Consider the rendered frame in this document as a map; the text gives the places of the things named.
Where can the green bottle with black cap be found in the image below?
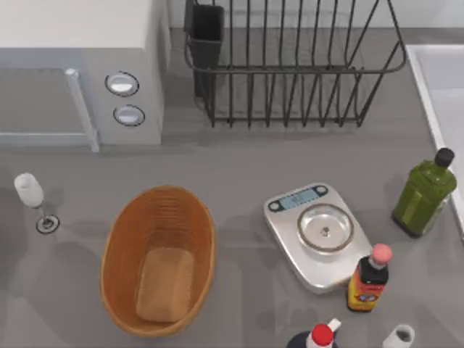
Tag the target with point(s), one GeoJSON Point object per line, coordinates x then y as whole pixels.
{"type": "Point", "coordinates": [424, 199]}

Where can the black cutlery holder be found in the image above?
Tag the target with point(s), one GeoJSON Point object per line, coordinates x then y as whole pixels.
{"type": "Point", "coordinates": [205, 36]}

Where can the small microwave knob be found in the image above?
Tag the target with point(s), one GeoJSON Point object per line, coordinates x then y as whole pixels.
{"type": "Point", "coordinates": [129, 115]}

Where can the large microwave knob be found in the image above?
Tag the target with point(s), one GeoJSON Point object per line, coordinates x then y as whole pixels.
{"type": "Point", "coordinates": [122, 83]}

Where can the brown wicker basket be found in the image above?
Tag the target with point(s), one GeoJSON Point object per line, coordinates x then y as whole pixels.
{"type": "Point", "coordinates": [123, 235]}

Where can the dark bottle with red cap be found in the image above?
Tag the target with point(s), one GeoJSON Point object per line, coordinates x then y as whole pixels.
{"type": "Point", "coordinates": [320, 335]}

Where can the pale microwave oven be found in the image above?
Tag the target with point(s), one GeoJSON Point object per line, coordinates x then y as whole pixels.
{"type": "Point", "coordinates": [72, 36]}

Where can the dark bottle with pink cap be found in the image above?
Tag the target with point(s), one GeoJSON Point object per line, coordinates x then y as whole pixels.
{"type": "Point", "coordinates": [369, 282]}

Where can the silver kitchen scale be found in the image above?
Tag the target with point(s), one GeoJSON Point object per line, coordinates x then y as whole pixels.
{"type": "Point", "coordinates": [315, 261]}

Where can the clear wine glass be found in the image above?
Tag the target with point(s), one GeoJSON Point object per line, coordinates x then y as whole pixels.
{"type": "Point", "coordinates": [30, 194]}

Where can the loaf of bread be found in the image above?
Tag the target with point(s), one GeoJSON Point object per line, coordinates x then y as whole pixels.
{"type": "Point", "coordinates": [165, 286]}

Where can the white cup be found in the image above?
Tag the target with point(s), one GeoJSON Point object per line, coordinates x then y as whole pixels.
{"type": "Point", "coordinates": [398, 335]}

